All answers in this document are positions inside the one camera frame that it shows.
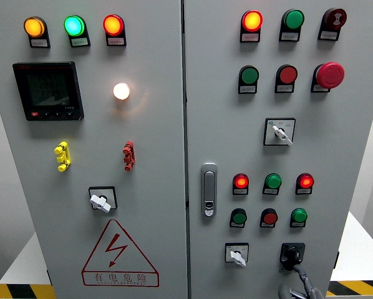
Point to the black knob turn switch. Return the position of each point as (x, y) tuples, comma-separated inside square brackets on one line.
[(298, 248)]

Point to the black door hinge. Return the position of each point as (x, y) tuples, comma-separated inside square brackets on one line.
[(49, 277), (336, 260)]

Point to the black yellow striped tape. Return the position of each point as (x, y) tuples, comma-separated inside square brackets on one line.
[(358, 288), (22, 291)]

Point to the white platform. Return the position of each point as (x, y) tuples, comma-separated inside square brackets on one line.
[(358, 249)]

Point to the small white label plate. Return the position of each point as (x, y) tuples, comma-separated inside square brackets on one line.
[(236, 225), (284, 88), (318, 88), (247, 89), (240, 192), (328, 35), (116, 41), (40, 43), (80, 42), (270, 192), (297, 225), (289, 36), (303, 191), (250, 37), (267, 225)]

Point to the small red push button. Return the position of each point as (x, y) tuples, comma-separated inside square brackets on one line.
[(270, 218)]

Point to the small green push button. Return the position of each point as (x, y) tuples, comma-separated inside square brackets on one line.
[(239, 217)]

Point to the small red lamp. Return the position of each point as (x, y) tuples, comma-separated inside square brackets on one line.
[(305, 181), (240, 182)]

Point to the small green dome lamp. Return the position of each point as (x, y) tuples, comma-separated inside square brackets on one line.
[(273, 181)]

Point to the grey cabinet door with lock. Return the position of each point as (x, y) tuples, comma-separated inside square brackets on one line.
[(323, 149)]

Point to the silver door lock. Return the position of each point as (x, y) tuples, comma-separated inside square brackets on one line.
[(209, 187)]

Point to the red warning triangle sticker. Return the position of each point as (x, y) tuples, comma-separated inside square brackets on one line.
[(114, 249)]

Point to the grey cabinet door with display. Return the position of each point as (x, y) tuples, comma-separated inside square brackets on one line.
[(155, 140)]

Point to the large red stop button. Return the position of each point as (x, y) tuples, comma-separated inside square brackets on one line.
[(330, 75)]

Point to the large red push button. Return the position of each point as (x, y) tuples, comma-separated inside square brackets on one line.
[(287, 75)]

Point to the large green push button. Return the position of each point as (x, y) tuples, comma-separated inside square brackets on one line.
[(249, 75)]

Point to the large green dome lamp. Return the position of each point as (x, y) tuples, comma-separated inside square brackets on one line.
[(294, 19)]

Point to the white lamp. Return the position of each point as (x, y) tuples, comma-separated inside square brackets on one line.
[(121, 91)]

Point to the dark red buzzer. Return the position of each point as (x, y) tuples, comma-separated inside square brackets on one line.
[(336, 17)]

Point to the large red lamp above buttons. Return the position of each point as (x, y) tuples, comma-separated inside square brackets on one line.
[(252, 21)]

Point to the black display meter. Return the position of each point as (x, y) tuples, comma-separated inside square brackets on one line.
[(46, 90)]

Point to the large red lamp beside green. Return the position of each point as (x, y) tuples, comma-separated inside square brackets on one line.
[(113, 25)]

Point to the large lit green lamp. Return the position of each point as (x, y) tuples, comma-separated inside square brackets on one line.
[(74, 25)]

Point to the large yellow lamp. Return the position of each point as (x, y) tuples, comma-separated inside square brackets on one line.
[(34, 27)]

